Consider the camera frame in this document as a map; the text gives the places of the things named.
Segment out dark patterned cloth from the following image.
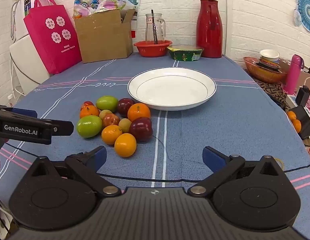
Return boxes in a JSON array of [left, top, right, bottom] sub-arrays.
[[245, 69, 293, 110]]

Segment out small red apple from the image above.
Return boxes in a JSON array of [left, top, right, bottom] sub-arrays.
[[80, 101, 95, 111], [102, 113, 121, 128]]

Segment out black box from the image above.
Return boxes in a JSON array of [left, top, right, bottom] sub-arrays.
[[292, 105, 310, 139]]

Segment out white plate with blue rim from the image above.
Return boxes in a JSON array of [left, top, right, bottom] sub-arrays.
[[127, 67, 217, 111]]

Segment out green apple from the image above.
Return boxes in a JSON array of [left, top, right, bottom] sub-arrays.
[[76, 115, 103, 138], [96, 95, 119, 113]]

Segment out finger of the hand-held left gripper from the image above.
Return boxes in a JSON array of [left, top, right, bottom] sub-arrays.
[[0, 115, 74, 145], [0, 104, 38, 119]]

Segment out red thermos jug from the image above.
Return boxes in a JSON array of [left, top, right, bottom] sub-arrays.
[[196, 0, 223, 59]]

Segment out black stirring stick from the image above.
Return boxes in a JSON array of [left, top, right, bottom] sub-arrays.
[[151, 9, 158, 45]]

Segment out large blue paper fan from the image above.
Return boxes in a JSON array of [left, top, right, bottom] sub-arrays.
[[294, 0, 310, 33]]

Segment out pink bottle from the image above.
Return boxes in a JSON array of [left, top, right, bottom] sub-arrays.
[[282, 54, 302, 95]]

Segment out stacked patterned bowls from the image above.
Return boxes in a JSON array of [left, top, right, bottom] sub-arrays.
[[256, 57, 282, 70]]

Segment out glass pitcher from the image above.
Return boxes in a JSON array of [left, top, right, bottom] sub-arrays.
[[145, 13, 167, 45]]

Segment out pink tote bag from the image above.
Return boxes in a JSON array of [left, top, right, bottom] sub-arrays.
[[23, 0, 83, 75]]

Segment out brown plastic bowl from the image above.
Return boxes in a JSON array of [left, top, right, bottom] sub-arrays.
[[243, 56, 288, 84]]

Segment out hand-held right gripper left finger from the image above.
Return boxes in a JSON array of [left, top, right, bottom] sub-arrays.
[[26, 145, 121, 197]]

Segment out white appliance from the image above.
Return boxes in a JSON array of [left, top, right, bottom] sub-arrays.
[[9, 34, 50, 95]]

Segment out blue striped tablecloth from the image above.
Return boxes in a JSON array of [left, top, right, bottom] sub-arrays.
[[0, 52, 310, 238]]

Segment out brown cardboard box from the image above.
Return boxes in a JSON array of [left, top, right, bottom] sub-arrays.
[[73, 8, 136, 64]]

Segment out green instant noodle bowl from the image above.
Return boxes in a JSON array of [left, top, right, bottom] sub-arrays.
[[167, 45, 204, 62]]

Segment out floral cloth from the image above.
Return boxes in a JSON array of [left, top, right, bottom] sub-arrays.
[[73, 0, 135, 19]]

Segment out red plastic basket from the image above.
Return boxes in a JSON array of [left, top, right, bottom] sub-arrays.
[[133, 40, 173, 57]]

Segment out dark red plum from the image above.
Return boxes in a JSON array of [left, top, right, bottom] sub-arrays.
[[129, 117, 153, 142], [116, 98, 136, 117]]

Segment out white bowl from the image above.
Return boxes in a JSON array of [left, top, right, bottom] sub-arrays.
[[259, 49, 280, 62]]

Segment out black power adapter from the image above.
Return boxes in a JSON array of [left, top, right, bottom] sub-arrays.
[[295, 85, 310, 107]]

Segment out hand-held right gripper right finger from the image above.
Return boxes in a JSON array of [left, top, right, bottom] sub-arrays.
[[187, 146, 286, 197]]

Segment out white water purifier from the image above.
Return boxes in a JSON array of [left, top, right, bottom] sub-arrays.
[[13, 0, 50, 40]]

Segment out yellow-orange tangerine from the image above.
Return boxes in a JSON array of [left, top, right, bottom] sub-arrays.
[[101, 125, 123, 145], [114, 133, 137, 158]]

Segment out large orange with stem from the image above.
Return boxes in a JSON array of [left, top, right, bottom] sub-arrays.
[[127, 103, 151, 122]]

